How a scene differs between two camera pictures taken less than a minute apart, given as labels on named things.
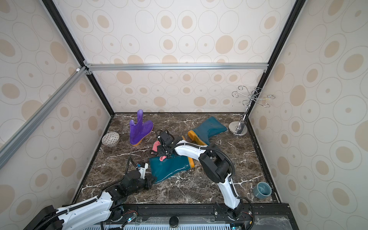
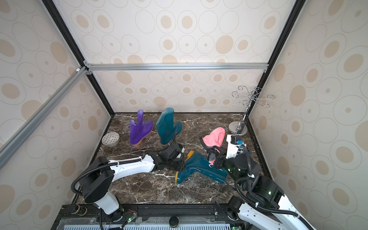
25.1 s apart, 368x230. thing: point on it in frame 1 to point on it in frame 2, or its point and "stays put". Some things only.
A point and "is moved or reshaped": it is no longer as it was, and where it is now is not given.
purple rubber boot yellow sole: (139, 131) stays put
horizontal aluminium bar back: (176, 65) stays put
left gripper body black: (142, 185) to (175, 164)
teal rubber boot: (203, 132) to (196, 163)
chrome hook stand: (239, 128) stays put
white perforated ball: (110, 139) stays put
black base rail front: (260, 216) stays put
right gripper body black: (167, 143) to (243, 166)
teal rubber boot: (171, 165) is moved or reshaped
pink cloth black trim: (155, 149) to (215, 138)
